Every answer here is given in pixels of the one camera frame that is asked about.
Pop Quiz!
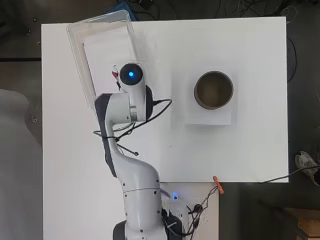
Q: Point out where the clear plastic box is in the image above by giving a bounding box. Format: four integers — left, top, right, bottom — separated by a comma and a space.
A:
65, 9, 148, 109

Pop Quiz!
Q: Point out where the thin black floor cable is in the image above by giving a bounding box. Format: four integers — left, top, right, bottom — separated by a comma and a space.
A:
259, 164, 316, 185

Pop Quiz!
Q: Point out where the black cable bundle at base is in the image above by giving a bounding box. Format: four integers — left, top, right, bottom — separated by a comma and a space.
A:
161, 185, 219, 239

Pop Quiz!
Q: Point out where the white flat box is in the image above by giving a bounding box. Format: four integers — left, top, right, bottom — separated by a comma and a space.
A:
170, 64, 240, 127

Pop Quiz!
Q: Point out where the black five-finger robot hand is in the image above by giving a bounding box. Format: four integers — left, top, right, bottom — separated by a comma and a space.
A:
111, 64, 122, 92

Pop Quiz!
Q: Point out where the wooden crate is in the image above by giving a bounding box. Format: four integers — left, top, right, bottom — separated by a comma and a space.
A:
285, 207, 320, 240

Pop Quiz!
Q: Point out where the orange clamp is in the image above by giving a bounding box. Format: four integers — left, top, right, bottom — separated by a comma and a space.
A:
212, 175, 225, 195

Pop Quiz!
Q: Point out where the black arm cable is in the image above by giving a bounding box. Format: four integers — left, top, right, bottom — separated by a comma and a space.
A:
92, 85, 174, 157

